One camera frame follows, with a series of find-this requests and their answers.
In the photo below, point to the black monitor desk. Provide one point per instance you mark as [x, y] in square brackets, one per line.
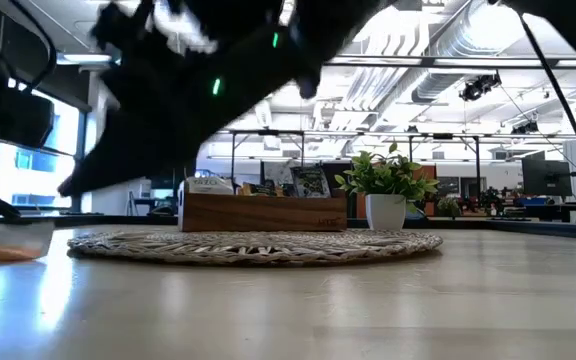
[563, 212]

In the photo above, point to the potted green plant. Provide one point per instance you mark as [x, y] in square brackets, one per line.
[388, 190]

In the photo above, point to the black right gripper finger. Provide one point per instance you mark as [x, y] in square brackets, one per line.
[138, 155]

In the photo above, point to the black ceiling-hung device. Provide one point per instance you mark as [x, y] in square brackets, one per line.
[480, 87]

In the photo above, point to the woven round placemat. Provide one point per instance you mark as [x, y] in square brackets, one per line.
[253, 247]

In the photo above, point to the dark green tea packet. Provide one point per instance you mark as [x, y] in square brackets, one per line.
[310, 182]

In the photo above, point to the small potted plant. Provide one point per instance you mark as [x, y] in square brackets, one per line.
[449, 206]

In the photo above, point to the orange yellow tea packet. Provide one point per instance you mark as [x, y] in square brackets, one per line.
[263, 190]

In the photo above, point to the silver ventilation duct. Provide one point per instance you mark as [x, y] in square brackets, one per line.
[443, 65]

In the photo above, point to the black computer monitor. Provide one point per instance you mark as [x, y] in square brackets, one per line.
[545, 177]

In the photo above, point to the wooden tea organizer box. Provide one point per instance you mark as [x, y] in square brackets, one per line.
[263, 212]

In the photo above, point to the black metal gantry frame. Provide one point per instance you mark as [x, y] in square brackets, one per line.
[268, 133]

